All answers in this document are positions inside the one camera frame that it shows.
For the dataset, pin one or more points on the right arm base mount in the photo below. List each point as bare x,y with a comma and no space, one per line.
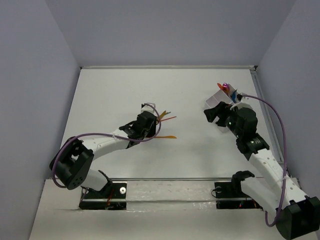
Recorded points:
229,195

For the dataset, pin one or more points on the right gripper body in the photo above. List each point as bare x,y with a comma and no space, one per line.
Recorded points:
228,118

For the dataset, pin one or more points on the blue plastic fork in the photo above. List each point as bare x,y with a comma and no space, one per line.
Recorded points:
234,96

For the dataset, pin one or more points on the orange plastic knife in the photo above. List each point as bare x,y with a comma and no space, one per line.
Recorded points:
166,137

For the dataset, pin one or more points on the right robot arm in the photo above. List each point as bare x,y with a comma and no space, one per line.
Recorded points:
294,213

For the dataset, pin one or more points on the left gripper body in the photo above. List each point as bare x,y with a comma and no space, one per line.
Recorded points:
152,125

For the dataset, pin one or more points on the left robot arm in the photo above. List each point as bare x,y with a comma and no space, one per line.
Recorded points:
71,167

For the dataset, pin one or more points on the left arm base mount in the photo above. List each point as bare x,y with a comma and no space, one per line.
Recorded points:
112,197

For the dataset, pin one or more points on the red chopstick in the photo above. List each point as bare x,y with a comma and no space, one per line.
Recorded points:
169,118

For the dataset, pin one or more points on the orange plastic spoon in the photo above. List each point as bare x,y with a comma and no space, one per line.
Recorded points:
220,86

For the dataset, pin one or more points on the white divided container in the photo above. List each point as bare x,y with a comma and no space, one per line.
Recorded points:
221,96

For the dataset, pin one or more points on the iridescent metal spoon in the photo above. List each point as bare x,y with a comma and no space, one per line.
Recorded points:
226,88

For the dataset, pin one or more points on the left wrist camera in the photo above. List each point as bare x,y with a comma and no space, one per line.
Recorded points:
148,107

